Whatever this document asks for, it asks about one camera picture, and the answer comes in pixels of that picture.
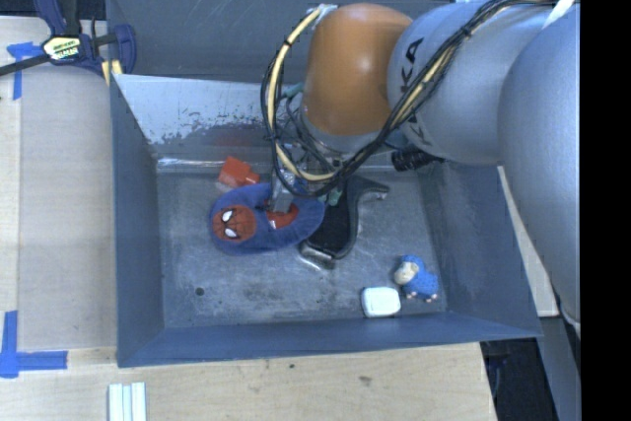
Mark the black cylinder on white bracket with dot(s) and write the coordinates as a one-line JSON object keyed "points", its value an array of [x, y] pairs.
{"points": [[410, 159]]}

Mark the grey metal bin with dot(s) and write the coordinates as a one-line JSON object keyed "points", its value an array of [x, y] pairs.
{"points": [[276, 296]]}

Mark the black curved tool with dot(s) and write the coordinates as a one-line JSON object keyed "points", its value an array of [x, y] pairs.
{"points": [[337, 227]]}

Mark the small white case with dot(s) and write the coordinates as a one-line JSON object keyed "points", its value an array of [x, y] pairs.
{"points": [[380, 301]]}

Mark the blue toy sheep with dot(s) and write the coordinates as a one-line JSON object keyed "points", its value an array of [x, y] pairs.
{"points": [[420, 281]]}

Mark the blue slipper with red mask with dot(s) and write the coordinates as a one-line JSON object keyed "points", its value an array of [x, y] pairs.
{"points": [[246, 236]]}

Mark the red-orange toy block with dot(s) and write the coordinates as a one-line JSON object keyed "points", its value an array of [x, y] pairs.
{"points": [[236, 172]]}

